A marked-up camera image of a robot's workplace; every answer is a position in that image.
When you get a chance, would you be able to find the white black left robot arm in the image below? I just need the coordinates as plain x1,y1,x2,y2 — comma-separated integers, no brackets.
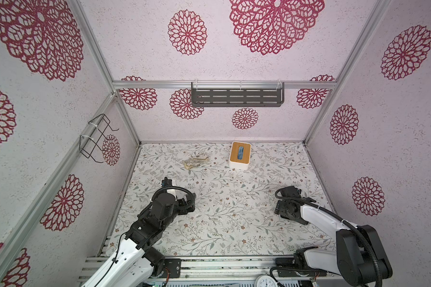
83,179,196,287

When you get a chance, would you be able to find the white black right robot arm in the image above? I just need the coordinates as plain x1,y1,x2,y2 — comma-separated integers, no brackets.
271,186,393,287

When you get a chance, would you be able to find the clear plastic bag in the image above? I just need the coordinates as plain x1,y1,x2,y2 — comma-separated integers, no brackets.
183,154,210,171

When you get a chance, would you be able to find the white wooden-top tissue box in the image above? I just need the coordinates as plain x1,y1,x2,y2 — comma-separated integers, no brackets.
229,141,251,171

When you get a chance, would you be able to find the round white gauge dial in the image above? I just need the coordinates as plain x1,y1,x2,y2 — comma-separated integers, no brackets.
255,275,278,287

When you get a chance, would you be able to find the black corrugated left cable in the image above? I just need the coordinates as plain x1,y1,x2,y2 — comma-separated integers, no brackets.
151,185,196,214

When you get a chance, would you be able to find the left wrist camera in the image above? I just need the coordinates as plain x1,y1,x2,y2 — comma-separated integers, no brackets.
162,177,173,187

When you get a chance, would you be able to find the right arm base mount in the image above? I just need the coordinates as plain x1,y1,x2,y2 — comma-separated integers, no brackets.
275,247,320,277

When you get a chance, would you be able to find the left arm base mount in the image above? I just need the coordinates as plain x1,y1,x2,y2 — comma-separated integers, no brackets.
150,258,182,279

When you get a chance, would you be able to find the aluminium front rail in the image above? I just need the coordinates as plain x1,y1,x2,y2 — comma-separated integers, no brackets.
77,236,293,286

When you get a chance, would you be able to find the black wire wall basket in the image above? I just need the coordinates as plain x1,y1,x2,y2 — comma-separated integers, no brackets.
79,114,121,166

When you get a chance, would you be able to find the grey slotted wall shelf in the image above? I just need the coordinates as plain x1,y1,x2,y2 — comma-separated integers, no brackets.
190,82,285,108

